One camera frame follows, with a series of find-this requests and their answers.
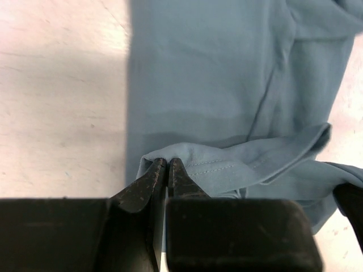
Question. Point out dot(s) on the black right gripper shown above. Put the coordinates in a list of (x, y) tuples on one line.
[(349, 200)]

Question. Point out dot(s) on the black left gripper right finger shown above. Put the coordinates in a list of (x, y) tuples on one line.
[(180, 185)]

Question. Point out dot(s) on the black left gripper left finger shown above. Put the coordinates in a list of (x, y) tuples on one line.
[(132, 236)]

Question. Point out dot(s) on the blue t shirt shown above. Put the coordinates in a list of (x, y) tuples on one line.
[(241, 92)]

